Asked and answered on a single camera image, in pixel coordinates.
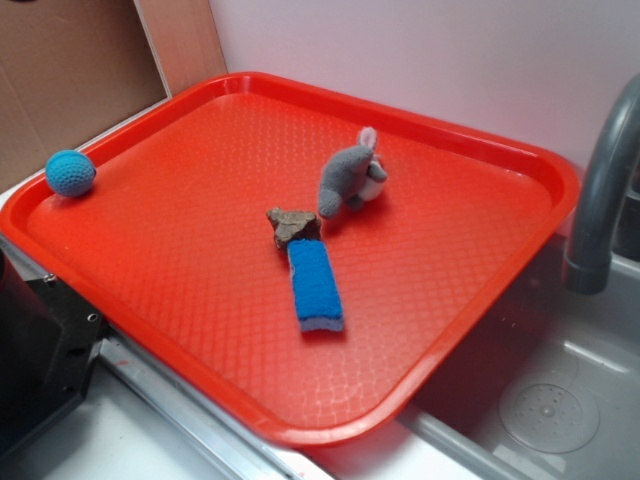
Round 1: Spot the brown cardboard panel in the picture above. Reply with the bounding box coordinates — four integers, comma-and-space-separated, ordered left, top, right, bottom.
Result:
1, 1, 227, 191

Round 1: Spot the grey plush bunny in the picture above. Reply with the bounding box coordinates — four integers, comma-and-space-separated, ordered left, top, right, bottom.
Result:
317, 127, 388, 219

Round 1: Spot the red plastic tray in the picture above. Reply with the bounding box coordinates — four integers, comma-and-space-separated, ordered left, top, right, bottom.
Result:
1, 73, 579, 447

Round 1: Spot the blue sponge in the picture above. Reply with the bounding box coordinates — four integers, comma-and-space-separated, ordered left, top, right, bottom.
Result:
287, 239, 344, 332

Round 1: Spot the grey toy sink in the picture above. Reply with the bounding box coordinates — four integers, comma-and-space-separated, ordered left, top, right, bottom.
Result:
399, 164, 640, 480

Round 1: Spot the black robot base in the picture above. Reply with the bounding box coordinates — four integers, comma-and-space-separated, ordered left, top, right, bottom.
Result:
1, 254, 105, 460

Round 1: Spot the brown rock piece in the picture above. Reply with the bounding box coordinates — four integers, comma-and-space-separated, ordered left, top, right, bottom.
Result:
266, 207, 322, 252

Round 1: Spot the grey toy faucet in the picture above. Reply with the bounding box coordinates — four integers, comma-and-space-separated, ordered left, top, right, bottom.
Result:
562, 76, 639, 295

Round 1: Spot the blue crocheted ball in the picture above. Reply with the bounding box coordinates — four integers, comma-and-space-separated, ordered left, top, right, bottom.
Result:
45, 150, 97, 198

